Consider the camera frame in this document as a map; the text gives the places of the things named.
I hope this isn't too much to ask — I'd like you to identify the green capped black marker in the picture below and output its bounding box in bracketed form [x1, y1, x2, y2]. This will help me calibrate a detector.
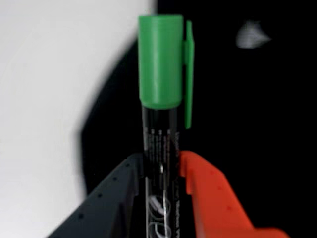
[137, 14, 196, 238]

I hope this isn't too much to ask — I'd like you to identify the black fabric bag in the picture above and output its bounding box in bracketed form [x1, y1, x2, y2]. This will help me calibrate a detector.
[73, 0, 317, 238]

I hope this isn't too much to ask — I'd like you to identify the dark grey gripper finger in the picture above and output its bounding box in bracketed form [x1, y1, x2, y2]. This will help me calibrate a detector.
[46, 153, 146, 238]

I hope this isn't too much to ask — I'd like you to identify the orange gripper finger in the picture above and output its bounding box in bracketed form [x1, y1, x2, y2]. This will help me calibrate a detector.
[178, 150, 291, 238]

